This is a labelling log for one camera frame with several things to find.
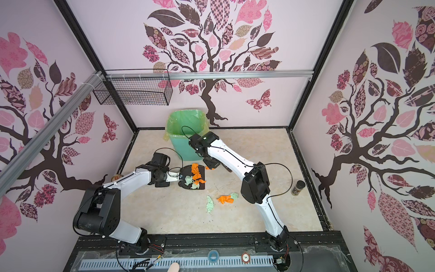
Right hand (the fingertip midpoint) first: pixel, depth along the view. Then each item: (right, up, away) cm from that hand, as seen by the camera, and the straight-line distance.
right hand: (219, 160), depth 86 cm
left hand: (-30, -10, +7) cm, 33 cm away
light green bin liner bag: (-20, +22, +16) cm, 34 cm away
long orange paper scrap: (-5, -2, -10) cm, 12 cm away
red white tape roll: (+12, -40, -15) cm, 44 cm away
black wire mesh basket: (-40, +41, +9) cm, 58 cm away
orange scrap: (-14, -7, +11) cm, 19 cm away
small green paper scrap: (+8, -19, +2) cm, 20 cm away
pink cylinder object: (-18, -42, -18) cm, 49 cm away
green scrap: (-5, -22, -1) cm, 23 cm away
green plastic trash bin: (-15, +6, -13) cm, 21 cm away
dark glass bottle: (+40, -12, -4) cm, 42 cm away
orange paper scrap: (+4, -20, +1) cm, 21 cm away
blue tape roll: (-2, -40, -15) cm, 43 cm away
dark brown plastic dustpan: (-19, -7, +10) cm, 23 cm away
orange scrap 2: (-12, -10, +9) cm, 18 cm away
